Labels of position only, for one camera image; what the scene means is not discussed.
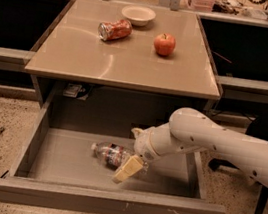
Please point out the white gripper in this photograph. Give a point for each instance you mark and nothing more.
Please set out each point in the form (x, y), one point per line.
(143, 145)

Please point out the clear plastic water bottle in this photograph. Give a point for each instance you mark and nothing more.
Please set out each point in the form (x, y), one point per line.
(113, 155)

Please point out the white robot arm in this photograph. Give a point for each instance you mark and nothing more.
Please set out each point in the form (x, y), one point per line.
(189, 131)

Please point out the grey open drawer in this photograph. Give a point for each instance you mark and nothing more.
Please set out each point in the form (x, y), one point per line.
(56, 168)

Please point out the grey cabinet counter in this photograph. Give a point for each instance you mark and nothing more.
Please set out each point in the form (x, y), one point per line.
(74, 52)

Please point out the label sticker inside cabinet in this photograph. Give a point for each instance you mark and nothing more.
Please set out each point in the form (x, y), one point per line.
(71, 90)

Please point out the red apple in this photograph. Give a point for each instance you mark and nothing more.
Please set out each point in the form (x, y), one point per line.
(164, 44)

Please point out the crushed orange soda can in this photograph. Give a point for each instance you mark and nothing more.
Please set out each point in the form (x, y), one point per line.
(116, 30)

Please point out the white paper bowl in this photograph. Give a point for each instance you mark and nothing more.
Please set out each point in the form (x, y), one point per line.
(138, 15)

